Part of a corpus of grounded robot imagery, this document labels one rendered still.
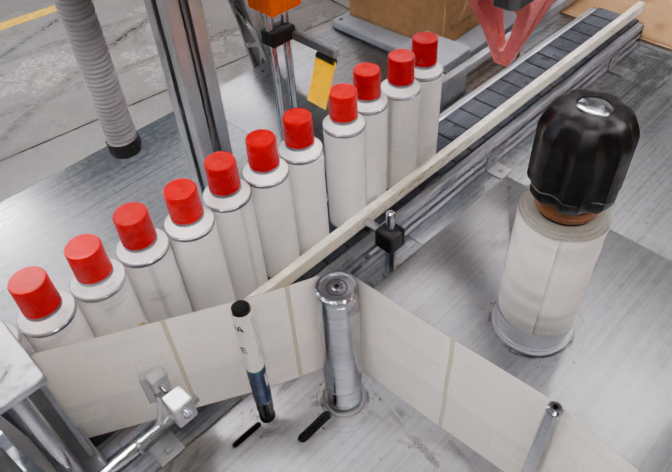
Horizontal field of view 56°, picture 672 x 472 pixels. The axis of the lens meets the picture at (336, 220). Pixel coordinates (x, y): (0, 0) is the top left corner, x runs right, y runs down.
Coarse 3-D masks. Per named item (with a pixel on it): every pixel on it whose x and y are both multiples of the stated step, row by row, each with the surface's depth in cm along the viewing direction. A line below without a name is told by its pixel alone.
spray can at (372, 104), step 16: (368, 64) 75; (368, 80) 73; (368, 96) 75; (384, 96) 77; (368, 112) 75; (384, 112) 77; (368, 128) 77; (384, 128) 78; (368, 144) 79; (384, 144) 80; (368, 160) 81; (384, 160) 82; (368, 176) 82; (384, 176) 84; (368, 192) 84; (384, 192) 86
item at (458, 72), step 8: (560, 0) 110; (568, 0) 111; (552, 8) 108; (560, 8) 110; (544, 16) 107; (488, 48) 100; (480, 56) 98; (488, 56) 100; (464, 64) 97; (472, 64) 97; (448, 72) 95; (456, 72) 95; (464, 72) 96; (448, 80) 94; (456, 80) 96
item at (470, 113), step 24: (576, 24) 120; (600, 24) 120; (552, 48) 114; (576, 48) 114; (600, 48) 114; (528, 72) 109; (480, 96) 105; (504, 96) 105; (456, 120) 100; (480, 120) 100; (504, 120) 100; (480, 144) 96; (384, 216) 85
